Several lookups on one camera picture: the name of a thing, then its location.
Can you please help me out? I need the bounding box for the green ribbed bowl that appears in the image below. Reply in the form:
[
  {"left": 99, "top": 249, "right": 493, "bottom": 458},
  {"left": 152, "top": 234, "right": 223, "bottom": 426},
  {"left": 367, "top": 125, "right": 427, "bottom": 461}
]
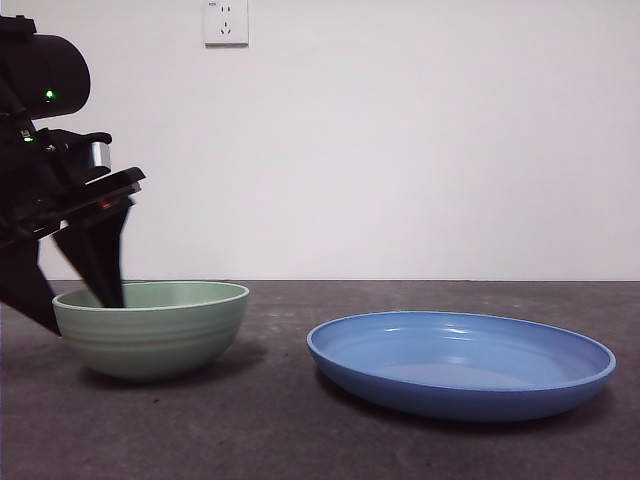
[{"left": 52, "top": 280, "right": 251, "bottom": 384}]

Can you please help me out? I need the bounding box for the blue round plate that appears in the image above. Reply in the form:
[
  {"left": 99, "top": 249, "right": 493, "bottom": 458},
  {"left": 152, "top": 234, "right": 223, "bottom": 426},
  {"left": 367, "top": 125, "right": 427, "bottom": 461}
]
[{"left": 306, "top": 310, "right": 617, "bottom": 424}]

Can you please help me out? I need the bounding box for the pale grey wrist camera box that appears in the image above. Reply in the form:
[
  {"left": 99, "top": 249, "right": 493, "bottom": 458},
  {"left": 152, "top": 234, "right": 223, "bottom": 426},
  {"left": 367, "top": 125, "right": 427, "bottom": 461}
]
[{"left": 74, "top": 130, "right": 112, "bottom": 174}]

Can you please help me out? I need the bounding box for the white wall socket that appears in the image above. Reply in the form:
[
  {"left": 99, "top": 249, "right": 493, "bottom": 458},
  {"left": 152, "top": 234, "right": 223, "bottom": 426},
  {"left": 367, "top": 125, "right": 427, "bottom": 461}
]
[{"left": 203, "top": 0, "right": 250, "bottom": 50}]

